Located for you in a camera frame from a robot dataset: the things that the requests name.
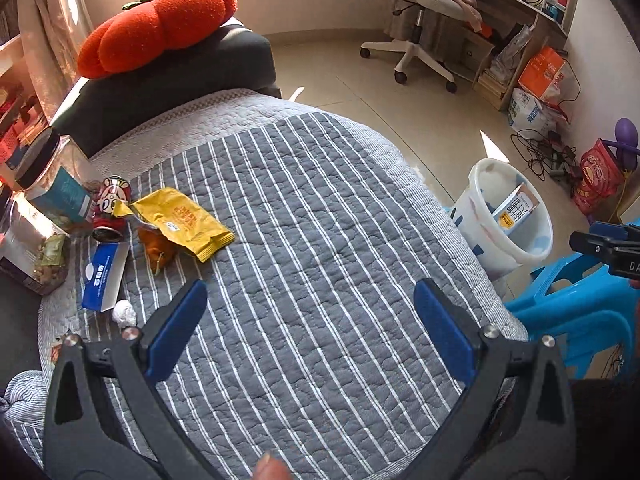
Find sheer patterned curtain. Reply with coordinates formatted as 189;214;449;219
17;0;96;101

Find teal label plastic jar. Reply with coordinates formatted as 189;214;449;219
12;127;103;233

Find blue plastic stool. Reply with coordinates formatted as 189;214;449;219
502;250;633;381

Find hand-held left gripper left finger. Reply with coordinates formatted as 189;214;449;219
42;278;221;480

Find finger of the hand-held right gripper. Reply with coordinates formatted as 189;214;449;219
570;222;640;262

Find black floor cables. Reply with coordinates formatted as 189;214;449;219
510;127;581;191

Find white shelf unit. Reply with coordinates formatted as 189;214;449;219
0;35;51;191

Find purple balloon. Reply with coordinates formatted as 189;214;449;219
605;117;640;161

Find small white drink carton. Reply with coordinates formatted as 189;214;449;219
491;183;541;237

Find white bag with blue print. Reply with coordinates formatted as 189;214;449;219
507;87;556;141

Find grey striped quilted blanket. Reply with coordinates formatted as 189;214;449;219
0;87;531;480

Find red pumpkin cushion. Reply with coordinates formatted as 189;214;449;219
76;0;240;80

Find dark grey seat cushion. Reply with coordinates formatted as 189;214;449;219
50;17;282;158

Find blue and white box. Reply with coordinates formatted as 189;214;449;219
81;241;130;312

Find person's left hand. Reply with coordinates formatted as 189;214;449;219
251;450;291;480

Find yellow snack wrapper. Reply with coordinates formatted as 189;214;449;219
112;187;236;263

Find red printed bag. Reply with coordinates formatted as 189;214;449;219
572;137;626;216

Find clear jar of nuts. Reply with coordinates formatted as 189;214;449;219
0;195;72;296

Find orange crumpled wrapper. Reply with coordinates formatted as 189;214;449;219
137;227;177;276

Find white spotted trash bin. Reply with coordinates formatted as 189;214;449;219
448;157;554;281

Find orange cardboard box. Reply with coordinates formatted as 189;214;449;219
517;46;568;103

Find red cartoon face can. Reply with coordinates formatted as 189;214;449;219
91;175;133;243

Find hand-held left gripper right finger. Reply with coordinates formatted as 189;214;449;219
405;277;578;480

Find small crumpled paper ball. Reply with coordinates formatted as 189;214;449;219
111;299;138;326

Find person's brown fleece clothing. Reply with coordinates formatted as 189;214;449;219
570;380;640;480

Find grey plastic bag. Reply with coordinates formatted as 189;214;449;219
487;25;533;83

